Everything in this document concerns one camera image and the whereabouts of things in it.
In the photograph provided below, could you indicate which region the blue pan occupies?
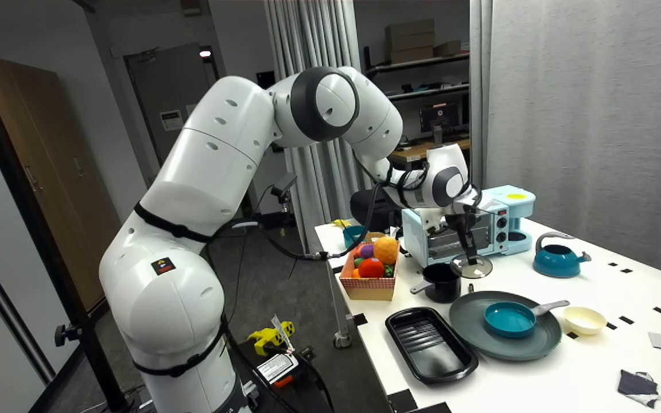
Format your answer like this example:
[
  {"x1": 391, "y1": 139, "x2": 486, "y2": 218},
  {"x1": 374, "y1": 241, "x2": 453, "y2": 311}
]
[{"x1": 484, "y1": 299, "x2": 571, "y2": 339}]

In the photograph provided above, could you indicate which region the dark grey cloth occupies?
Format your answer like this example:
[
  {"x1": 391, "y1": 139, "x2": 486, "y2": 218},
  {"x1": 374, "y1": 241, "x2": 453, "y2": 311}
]
[{"x1": 617, "y1": 369, "x2": 661, "y2": 408}]

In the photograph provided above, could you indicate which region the light blue toy oven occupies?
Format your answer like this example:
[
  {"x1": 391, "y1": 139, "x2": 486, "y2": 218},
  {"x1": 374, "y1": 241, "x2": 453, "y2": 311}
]
[{"x1": 402, "y1": 198, "x2": 510, "y2": 268}]

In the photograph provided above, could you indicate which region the stack of cardboard boxes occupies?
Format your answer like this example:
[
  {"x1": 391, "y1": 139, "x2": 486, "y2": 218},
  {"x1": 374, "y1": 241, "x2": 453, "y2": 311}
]
[{"x1": 384, "y1": 18, "x2": 462, "y2": 64}]

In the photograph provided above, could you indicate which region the black power brick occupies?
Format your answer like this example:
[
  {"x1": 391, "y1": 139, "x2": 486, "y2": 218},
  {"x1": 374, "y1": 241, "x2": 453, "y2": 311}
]
[{"x1": 255, "y1": 352, "x2": 301, "y2": 387}]

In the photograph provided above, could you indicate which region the white curtain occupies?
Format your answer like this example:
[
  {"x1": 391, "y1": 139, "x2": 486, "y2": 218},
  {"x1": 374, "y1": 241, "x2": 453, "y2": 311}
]
[{"x1": 263, "y1": 0, "x2": 378, "y2": 254}]

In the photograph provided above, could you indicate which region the large grey plate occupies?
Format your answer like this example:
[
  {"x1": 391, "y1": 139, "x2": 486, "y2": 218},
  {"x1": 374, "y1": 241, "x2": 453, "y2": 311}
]
[{"x1": 449, "y1": 290, "x2": 563, "y2": 363}]

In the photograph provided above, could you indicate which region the black baking tray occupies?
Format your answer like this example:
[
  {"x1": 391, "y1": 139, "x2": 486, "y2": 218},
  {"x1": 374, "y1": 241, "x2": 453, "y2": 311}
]
[{"x1": 385, "y1": 306, "x2": 480, "y2": 385}]

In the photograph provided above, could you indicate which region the light blue toy coffee maker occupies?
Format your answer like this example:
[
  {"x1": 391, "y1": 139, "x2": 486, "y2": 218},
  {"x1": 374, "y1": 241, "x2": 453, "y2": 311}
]
[{"x1": 482, "y1": 184, "x2": 537, "y2": 256}]

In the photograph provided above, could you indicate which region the red toy tomato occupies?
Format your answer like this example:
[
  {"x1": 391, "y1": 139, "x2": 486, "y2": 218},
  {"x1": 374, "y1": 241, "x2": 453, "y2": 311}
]
[{"x1": 357, "y1": 258, "x2": 386, "y2": 279}]

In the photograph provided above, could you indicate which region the wooden desk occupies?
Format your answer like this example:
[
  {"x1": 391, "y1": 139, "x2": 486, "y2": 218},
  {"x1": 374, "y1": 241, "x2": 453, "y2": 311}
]
[{"x1": 388, "y1": 138, "x2": 472, "y2": 165}]

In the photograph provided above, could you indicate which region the camera on mount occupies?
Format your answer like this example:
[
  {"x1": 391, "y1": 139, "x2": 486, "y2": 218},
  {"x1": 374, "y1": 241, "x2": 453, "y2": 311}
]
[{"x1": 270, "y1": 173, "x2": 298, "y2": 214}]

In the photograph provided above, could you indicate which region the black shelf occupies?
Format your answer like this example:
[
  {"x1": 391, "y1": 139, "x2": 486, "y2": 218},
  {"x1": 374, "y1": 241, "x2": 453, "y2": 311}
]
[{"x1": 364, "y1": 52, "x2": 471, "y2": 105}]

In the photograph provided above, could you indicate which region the stand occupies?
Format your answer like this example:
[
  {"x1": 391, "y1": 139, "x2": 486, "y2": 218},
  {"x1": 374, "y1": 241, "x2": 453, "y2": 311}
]
[{"x1": 0, "y1": 49, "x2": 131, "y2": 413}]

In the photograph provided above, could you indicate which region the monitor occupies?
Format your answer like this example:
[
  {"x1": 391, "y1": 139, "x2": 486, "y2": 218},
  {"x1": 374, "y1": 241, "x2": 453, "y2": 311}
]
[{"x1": 419, "y1": 102, "x2": 462, "y2": 137}]

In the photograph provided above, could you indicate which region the grey curtain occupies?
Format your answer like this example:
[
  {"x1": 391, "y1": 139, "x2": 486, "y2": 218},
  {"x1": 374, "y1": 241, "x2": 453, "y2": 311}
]
[{"x1": 470, "y1": 0, "x2": 661, "y2": 282}]

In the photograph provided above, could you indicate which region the fuzzy orange toy fruit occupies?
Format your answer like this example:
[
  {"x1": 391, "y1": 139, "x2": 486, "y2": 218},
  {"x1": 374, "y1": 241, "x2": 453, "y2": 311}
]
[{"x1": 373, "y1": 236, "x2": 401, "y2": 266}]

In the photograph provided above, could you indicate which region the black pot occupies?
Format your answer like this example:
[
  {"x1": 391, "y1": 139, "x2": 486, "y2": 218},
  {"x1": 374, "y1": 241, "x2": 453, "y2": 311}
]
[{"x1": 410, "y1": 262, "x2": 462, "y2": 304}]

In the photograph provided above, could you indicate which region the woven basket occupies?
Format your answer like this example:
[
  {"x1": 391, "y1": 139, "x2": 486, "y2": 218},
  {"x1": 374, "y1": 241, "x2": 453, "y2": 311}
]
[{"x1": 339, "y1": 241, "x2": 401, "y2": 302}]

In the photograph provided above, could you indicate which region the wooden cabinet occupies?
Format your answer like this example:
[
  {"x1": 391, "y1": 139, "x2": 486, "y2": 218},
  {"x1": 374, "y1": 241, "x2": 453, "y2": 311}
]
[{"x1": 0, "y1": 52, "x2": 122, "y2": 314}]

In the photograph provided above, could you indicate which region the grey door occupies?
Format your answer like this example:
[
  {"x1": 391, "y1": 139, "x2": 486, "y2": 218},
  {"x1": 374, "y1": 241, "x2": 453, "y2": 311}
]
[{"x1": 123, "y1": 42, "x2": 220, "y2": 187}]

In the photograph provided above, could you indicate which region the teal cup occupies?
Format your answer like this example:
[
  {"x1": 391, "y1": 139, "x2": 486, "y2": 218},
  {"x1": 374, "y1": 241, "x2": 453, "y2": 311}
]
[{"x1": 343, "y1": 224, "x2": 366, "y2": 249}]

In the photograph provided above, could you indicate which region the yellow power strip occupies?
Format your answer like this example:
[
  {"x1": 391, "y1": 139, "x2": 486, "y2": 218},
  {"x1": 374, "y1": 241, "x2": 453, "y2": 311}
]
[{"x1": 248, "y1": 321, "x2": 296, "y2": 356}]

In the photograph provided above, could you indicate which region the blue kettle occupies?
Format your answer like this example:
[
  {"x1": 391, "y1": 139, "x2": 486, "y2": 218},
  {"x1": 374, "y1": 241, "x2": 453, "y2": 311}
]
[{"x1": 532, "y1": 232, "x2": 593, "y2": 279}]

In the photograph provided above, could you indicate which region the cream bowl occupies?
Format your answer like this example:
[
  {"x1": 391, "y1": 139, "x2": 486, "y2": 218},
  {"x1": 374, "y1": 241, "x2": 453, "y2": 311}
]
[{"x1": 562, "y1": 306, "x2": 608, "y2": 336}]

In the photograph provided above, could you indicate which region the glass pan lid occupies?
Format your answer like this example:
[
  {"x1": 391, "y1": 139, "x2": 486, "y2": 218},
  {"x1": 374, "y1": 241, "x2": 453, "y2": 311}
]
[{"x1": 450, "y1": 254, "x2": 493, "y2": 280}]

